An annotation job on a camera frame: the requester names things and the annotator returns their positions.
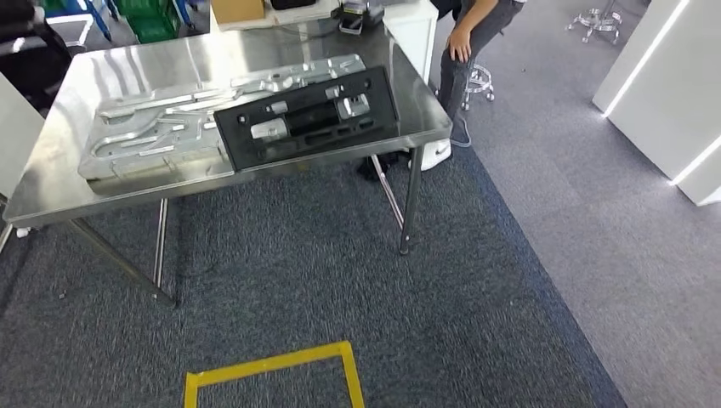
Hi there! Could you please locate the black plastic plate part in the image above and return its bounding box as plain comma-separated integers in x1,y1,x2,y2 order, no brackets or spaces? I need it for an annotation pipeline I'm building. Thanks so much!
213,65,400,173

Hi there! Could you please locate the stainless steel workbench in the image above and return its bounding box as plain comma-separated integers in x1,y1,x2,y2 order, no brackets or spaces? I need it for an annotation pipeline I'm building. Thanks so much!
3,20,454,309

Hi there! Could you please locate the black item on floor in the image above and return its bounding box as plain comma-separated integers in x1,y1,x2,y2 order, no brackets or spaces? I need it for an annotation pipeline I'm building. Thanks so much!
356,149,413,183

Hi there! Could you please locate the chrome stool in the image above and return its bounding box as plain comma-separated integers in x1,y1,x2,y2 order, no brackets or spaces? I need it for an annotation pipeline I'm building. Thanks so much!
565,6,624,46
460,63,497,112

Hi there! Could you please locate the white desk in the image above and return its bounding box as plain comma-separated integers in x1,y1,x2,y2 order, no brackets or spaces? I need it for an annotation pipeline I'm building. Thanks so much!
209,0,440,87

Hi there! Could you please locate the person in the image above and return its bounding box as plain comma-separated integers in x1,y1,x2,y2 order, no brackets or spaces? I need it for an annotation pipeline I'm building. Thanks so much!
429,0,528,173

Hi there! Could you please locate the black handheld controller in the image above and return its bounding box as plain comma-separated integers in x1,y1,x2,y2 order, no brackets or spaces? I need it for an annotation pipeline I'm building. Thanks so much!
338,0,385,37

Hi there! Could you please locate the stamped grey metal panel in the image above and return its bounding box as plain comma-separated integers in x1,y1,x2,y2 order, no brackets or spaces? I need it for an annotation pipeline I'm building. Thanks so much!
77,53,368,183

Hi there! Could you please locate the brown cardboard box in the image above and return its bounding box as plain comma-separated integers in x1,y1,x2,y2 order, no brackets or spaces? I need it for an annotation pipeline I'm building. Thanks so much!
209,0,266,26

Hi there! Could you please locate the green plastic crate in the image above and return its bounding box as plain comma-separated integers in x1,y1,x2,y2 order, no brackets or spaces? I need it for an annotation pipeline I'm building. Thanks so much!
115,0,183,46

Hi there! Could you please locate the white lit pillar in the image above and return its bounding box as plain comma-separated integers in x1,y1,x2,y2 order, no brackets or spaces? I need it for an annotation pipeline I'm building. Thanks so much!
668,133,721,207
591,0,721,183

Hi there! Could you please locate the black chair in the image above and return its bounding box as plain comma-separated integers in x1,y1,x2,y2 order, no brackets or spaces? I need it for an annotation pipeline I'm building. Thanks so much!
0,0,87,115

